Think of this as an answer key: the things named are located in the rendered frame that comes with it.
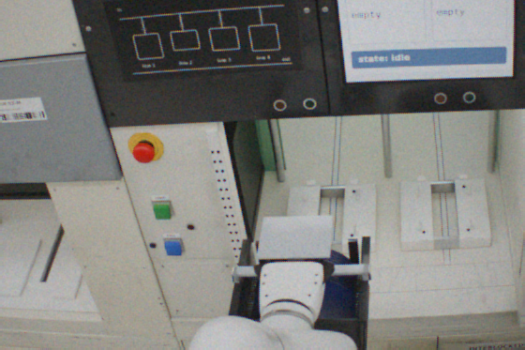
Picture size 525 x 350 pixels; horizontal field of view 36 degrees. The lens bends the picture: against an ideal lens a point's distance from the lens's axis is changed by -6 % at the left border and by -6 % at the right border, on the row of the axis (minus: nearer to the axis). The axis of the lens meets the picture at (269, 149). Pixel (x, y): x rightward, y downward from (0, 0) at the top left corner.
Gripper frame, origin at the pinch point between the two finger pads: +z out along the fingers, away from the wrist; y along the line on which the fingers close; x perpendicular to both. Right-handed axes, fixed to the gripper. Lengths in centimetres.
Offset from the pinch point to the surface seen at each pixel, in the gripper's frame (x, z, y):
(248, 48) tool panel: 29.8, 15.0, -5.7
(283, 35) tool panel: 31.8, 15.0, 0.2
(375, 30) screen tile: 31.9, 15.2, 14.8
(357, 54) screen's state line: 27.5, 15.2, 11.6
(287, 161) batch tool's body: -38, 69, -13
